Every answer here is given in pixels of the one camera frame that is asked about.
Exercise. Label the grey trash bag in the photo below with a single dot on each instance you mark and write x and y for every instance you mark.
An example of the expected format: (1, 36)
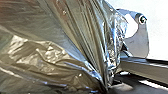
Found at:
(50, 50)

